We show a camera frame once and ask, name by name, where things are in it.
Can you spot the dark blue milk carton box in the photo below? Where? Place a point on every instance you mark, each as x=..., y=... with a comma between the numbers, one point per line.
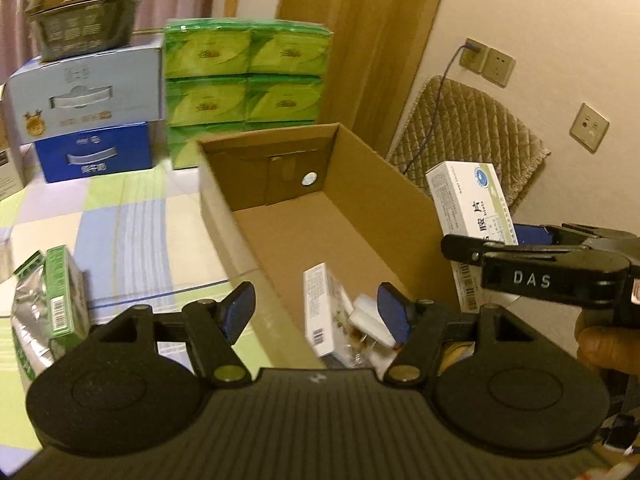
x=90, y=155

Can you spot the checkered cloth desktop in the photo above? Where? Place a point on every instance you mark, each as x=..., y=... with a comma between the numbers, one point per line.
x=140, y=240

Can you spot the wooden door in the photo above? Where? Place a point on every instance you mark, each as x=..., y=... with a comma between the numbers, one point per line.
x=360, y=35

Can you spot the person's right hand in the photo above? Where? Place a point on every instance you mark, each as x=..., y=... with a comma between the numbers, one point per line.
x=600, y=345

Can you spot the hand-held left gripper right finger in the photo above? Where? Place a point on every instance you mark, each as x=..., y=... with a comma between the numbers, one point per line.
x=395, y=312

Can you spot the dark brown gift box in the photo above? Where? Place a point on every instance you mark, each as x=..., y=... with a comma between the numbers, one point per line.
x=80, y=15

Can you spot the white barcode medicine box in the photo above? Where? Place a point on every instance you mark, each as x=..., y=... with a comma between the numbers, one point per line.
x=320, y=310

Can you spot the stack of green tissue packs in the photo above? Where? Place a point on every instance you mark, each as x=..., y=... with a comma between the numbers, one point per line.
x=225, y=75

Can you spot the brown cardboard box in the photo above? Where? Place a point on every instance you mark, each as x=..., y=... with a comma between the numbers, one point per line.
x=300, y=230

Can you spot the beige wall socket with plug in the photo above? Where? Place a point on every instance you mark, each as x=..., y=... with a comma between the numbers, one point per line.
x=472, y=55

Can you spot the single beige wall socket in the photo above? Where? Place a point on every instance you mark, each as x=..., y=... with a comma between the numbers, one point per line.
x=590, y=127

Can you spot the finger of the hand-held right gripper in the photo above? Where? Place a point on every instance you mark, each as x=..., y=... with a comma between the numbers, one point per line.
x=460, y=247
x=530, y=235

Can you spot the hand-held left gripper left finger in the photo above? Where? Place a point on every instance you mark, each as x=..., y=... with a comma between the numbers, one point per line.
x=237, y=310

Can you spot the large white green medicine box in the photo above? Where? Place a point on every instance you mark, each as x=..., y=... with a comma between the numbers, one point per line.
x=470, y=195

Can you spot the light blue milk carton box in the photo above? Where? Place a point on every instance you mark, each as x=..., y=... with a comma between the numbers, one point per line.
x=100, y=90

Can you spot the green bordered medicine box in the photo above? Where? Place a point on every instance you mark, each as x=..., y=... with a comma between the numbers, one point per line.
x=62, y=290

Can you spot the beige product box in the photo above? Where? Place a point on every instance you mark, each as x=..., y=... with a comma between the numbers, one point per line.
x=7, y=175

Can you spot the silver green foil pouch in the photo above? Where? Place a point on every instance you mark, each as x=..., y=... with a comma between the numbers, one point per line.
x=30, y=310

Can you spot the chair with quilted cushion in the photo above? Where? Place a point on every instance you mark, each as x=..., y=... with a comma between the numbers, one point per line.
x=465, y=130

